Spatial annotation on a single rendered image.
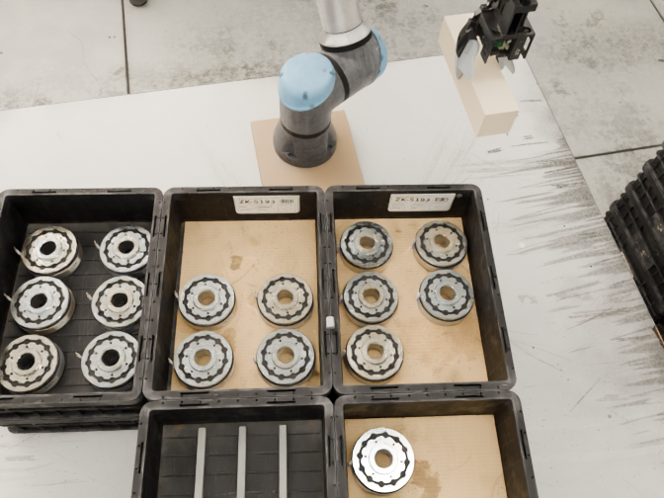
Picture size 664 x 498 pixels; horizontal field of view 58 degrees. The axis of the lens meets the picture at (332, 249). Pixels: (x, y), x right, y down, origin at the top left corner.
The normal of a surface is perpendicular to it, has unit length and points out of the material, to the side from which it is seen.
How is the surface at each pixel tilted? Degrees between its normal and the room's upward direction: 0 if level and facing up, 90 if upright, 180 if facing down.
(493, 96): 0
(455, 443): 0
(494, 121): 90
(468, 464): 0
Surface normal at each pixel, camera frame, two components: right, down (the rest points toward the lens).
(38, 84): 0.04, -0.47
